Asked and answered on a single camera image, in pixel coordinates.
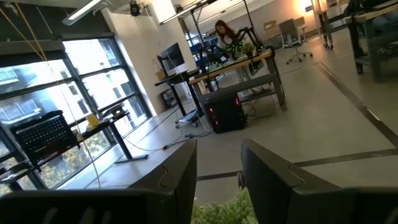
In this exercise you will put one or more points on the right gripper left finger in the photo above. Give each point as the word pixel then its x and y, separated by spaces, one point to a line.
pixel 155 199

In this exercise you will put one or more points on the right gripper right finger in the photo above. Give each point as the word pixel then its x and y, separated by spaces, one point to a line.
pixel 280 193

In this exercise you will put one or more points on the black background robot arm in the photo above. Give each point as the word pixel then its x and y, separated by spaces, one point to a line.
pixel 211 54
pixel 247 32

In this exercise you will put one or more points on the artificial potted plant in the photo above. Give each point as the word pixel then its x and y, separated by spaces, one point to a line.
pixel 224 211

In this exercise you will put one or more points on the black window-side desk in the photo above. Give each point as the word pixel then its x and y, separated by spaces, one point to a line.
pixel 118 137

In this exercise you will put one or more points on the black computer tower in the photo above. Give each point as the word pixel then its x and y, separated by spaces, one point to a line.
pixel 225 113

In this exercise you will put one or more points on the yellow bin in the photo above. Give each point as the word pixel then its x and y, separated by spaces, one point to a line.
pixel 92 120

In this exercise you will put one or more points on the wooden background robot table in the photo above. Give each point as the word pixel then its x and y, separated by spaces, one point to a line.
pixel 236 82

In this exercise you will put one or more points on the black monitor stand desk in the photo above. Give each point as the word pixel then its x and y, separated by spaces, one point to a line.
pixel 177 79

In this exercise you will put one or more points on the black keyboard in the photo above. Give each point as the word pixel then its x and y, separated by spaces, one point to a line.
pixel 43 137

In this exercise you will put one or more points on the large glass window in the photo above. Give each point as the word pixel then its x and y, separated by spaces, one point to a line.
pixel 87 77

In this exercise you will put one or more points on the black monitor on stand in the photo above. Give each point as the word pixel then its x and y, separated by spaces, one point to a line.
pixel 172 57

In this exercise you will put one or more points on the small background plant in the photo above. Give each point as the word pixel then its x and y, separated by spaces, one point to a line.
pixel 248 48

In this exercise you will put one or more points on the grey office chair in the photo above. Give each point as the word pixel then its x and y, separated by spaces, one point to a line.
pixel 292 34

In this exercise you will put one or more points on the person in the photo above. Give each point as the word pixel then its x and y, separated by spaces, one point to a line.
pixel 225 35

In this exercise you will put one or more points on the dark background workbench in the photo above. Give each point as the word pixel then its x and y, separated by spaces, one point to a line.
pixel 373 34

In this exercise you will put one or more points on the long ceiling light fixture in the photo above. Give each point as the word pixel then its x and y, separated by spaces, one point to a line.
pixel 81 12

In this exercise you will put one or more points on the black background robot frame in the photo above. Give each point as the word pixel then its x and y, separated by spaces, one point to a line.
pixel 248 12

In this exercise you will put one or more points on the black ceiling camera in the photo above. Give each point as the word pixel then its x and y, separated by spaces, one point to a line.
pixel 135 8

